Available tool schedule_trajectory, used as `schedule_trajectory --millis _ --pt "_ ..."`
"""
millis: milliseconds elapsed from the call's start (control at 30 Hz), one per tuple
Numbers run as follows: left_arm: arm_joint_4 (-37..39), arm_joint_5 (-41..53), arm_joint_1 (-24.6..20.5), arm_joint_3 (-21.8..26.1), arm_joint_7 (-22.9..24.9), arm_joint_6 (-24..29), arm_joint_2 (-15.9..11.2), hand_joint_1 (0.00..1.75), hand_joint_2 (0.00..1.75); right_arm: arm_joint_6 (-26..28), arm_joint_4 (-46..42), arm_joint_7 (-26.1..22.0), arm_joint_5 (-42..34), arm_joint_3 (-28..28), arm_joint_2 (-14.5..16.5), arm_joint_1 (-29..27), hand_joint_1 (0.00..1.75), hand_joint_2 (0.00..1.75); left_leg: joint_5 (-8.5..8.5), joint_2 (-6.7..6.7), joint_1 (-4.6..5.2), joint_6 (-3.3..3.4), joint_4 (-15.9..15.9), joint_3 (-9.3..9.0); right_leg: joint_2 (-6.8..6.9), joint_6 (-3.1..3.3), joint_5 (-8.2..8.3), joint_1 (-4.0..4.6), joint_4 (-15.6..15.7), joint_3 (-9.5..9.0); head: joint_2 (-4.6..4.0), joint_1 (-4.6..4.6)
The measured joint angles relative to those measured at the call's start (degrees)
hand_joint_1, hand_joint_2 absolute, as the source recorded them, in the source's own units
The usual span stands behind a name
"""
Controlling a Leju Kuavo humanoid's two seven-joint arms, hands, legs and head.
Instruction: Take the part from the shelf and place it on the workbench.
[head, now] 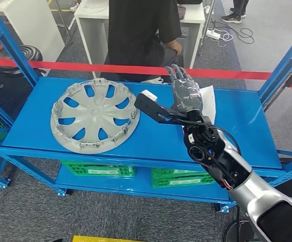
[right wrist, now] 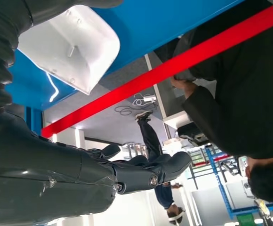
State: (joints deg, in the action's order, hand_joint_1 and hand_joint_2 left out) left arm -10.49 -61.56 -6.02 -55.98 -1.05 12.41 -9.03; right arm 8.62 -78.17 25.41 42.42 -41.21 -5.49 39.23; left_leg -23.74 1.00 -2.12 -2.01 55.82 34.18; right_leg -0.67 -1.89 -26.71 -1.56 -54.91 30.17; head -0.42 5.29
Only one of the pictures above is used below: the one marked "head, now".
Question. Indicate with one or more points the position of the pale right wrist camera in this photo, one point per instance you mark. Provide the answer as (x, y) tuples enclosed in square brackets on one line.
[(149, 107)]

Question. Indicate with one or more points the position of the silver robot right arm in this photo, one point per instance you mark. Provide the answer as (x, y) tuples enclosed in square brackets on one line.
[(256, 197)]

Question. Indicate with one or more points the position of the black barrier post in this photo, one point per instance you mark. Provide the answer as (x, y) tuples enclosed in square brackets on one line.
[(279, 93)]

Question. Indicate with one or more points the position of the metal stand legs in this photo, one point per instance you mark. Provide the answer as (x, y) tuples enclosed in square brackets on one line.
[(63, 20)]

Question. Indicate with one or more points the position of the grey plastic wheel hubcap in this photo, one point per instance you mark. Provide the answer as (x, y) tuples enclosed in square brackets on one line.
[(93, 115)]

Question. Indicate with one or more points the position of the white table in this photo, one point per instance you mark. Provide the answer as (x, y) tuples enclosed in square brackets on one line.
[(90, 33)]

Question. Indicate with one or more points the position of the black round ribbed base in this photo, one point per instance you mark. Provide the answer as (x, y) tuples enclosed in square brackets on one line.
[(20, 58)]

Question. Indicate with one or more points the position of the person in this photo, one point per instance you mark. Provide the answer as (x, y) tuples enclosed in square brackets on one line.
[(75, 8), (234, 13), (136, 33)]

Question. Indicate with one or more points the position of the white power strip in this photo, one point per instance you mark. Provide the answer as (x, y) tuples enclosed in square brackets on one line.
[(213, 34)]

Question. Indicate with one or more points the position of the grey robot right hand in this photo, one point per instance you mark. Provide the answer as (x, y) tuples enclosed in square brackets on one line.
[(186, 95)]

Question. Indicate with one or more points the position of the red barrier belt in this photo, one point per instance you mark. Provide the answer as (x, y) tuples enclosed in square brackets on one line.
[(85, 68)]

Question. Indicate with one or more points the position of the white cabinet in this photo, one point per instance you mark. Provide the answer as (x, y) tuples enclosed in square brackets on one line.
[(35, 26)]

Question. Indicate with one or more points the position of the white plastic car part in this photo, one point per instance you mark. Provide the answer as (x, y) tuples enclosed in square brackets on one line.
[(209, 100)]

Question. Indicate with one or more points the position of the silver metal pole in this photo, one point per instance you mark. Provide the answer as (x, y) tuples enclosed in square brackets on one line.
[(207, 23)]

